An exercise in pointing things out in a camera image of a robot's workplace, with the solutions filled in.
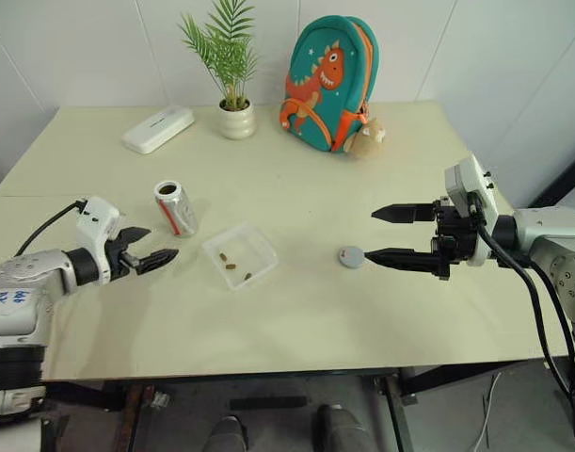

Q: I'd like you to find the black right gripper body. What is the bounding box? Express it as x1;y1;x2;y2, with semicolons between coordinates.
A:
429;197;487;283

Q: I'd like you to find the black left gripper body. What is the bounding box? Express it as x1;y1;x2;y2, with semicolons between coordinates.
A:
105;232;143;283

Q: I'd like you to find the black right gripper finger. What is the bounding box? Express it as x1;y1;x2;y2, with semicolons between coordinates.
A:
371;202;436;226
363;248;440;273

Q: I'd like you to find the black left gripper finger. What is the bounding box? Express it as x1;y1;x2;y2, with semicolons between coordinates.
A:
136;248;181;277
120;226;152;247

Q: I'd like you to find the silver red soda can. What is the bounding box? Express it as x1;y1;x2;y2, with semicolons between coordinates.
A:
153;180;199;238

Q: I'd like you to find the grey round lid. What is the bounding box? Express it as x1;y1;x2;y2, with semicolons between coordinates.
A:
336;245;366;270

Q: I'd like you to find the clear plastic container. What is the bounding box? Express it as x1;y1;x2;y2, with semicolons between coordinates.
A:
200;222;279;292

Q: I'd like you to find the beige plush toy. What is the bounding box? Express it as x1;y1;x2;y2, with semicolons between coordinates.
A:
343;116;388;161

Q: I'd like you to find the white rectangular case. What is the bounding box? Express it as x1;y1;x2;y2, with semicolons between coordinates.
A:
121;105;196;154

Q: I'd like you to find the black metal bar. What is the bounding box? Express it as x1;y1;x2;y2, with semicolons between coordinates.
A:
526;146;575;209

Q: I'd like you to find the white ribbed plant pot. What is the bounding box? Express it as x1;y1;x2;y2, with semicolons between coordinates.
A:
217;97;257;140

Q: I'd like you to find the teal dinosaur backpack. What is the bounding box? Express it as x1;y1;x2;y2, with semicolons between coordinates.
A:
279;15;380;154

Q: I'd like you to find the rusty metal beam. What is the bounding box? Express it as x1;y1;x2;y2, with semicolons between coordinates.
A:
115;384;156;452

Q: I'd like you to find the black flat bar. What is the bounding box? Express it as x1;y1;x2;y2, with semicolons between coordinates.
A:
229;396;309;411

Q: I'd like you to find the dark rounded shape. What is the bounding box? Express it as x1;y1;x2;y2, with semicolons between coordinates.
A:
314;403;377;452
206;414;248;452

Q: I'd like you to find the green palm plant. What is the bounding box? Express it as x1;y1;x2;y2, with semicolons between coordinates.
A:
177;0;260;110

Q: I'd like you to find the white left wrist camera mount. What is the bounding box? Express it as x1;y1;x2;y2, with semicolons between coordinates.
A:
74;196;127;251

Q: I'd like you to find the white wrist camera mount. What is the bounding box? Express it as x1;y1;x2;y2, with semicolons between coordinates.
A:
74;196;127;251
444;153;500;267

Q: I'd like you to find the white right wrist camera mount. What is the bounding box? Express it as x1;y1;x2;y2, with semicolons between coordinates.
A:
444;153;500;267

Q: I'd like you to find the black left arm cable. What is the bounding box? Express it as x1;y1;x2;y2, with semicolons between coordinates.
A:
13;200;88;258

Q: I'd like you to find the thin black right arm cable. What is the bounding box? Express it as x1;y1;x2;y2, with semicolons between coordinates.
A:
526;261;575;378

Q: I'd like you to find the black metal table frame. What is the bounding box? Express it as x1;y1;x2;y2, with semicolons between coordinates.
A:
41;362;547;452

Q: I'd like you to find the white floor cable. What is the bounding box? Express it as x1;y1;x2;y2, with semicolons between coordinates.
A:
477;371;503;452

